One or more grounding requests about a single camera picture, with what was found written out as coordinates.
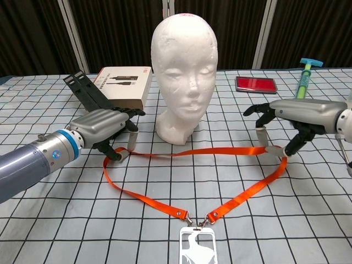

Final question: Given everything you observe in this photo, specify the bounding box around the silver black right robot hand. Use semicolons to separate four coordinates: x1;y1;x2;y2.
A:
243;98;348;158

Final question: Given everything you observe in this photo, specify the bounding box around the red stamp pad case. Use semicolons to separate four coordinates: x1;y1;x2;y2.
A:
235;76;278;95

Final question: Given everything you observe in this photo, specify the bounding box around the black folding laptop stand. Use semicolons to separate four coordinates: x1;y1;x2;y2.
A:
62;70;123;114

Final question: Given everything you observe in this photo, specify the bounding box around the white checkered tablecloth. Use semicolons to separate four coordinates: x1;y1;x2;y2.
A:
0;68;352;264

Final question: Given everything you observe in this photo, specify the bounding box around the white foam mannequin head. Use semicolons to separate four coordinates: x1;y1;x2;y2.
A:
150;13;218;145

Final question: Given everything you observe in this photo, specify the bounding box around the white badge holder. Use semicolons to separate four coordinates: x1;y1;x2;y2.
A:
179;225;218;264

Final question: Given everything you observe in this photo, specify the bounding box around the teal green toy pump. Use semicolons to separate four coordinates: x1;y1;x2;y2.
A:
294;57;324;100

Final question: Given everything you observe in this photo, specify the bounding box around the metal wire stand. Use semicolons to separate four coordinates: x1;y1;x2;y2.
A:
335;133;352;177

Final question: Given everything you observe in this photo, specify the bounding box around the orange lanyard strap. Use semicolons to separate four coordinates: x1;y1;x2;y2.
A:
103;146;288;228

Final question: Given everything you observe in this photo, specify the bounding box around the black folding screen panel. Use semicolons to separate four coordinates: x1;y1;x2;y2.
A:
65;0;169;75
167;0;273;70
260;0;352;69
0;0;87;78

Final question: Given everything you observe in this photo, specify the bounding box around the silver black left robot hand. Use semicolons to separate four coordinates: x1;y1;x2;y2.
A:
69;108;146;162

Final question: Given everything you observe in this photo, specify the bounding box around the white cable product box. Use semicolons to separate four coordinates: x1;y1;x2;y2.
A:
93;65;153;112

